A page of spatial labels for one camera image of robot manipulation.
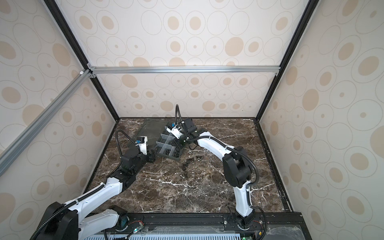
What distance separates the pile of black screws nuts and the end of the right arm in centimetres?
20

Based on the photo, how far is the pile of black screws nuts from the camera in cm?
94

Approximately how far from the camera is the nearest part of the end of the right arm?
0.67 m
